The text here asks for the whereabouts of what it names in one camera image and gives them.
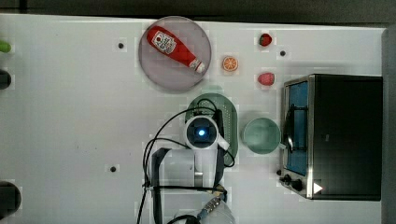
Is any mint green oval strainer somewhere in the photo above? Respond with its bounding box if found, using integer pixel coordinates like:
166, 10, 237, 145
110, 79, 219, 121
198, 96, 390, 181
185, 86, 238, 167

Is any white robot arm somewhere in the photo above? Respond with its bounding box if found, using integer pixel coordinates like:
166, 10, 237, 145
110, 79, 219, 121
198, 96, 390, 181
149, 114, 230, 224

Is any green cylinder object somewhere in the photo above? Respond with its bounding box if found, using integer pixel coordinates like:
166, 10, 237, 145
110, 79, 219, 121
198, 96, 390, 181
0, 41, 11, 53

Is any red ketchup bottle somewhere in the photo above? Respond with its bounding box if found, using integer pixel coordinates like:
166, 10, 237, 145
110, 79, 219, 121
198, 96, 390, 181
147, 25, 205, 74

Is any grey round plate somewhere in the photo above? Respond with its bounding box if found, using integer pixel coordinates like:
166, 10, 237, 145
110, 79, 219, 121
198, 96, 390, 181
138, 16, 211, 91

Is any orange slice toy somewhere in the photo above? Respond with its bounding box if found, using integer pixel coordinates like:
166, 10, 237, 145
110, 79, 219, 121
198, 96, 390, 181
222, 56, 239, 72

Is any black toaster oven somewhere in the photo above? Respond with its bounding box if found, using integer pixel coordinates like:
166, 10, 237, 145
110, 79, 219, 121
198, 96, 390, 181
277, 74, 383, 201

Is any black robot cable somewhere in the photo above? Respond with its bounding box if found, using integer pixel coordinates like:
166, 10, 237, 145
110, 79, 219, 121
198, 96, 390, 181
135, 98, 236, 224

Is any black cylinder cup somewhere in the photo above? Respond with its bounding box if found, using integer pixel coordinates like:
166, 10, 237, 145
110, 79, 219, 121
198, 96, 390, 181
0, 70, 11, 90
0, 181, 21, 219

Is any pink strawberry toy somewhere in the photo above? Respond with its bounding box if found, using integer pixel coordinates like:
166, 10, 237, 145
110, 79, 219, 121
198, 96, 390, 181
258, 73, 275, 86

